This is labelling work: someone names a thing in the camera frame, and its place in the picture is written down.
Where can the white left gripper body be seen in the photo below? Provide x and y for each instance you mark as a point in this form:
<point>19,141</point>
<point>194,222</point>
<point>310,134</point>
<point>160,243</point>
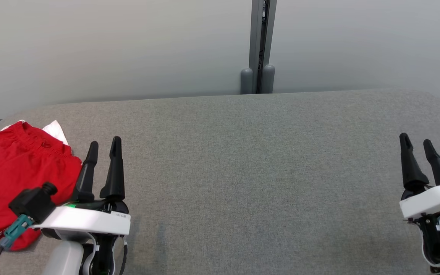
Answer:
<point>86,220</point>

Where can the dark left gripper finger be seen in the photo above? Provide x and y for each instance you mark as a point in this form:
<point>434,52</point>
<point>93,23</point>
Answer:
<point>86,179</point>
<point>115,179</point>

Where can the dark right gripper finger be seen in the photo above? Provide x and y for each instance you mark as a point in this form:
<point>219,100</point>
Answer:
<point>439,170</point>
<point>411,172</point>

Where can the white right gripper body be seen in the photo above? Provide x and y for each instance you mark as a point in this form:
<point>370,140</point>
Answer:
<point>434,200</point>

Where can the red jersey with white sleeves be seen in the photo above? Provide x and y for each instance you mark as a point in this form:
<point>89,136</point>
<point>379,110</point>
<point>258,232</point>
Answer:
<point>56,130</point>

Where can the red shorts with white trim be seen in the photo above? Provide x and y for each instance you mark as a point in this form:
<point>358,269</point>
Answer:
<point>10,168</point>

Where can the teal left camera connector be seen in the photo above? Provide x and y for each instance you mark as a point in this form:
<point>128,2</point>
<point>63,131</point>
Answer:
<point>15,231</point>

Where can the grey partition post round feet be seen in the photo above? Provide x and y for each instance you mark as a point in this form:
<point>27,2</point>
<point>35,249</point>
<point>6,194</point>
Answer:
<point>255,38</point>

